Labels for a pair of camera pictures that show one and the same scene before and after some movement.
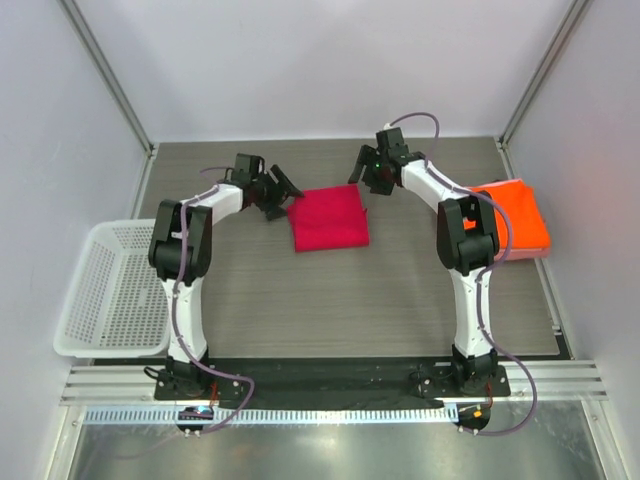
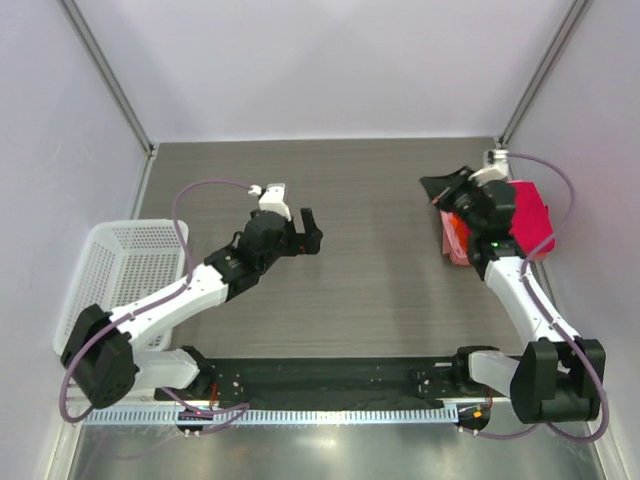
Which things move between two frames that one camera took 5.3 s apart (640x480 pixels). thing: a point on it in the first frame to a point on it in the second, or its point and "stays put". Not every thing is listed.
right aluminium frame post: (504, 136) stays put
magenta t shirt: (329, 218) to (531, 222)
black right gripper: (369, 155) to (440, 189)
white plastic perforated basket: (118, 304) stays put
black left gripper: (278, 197) to (306, 243)
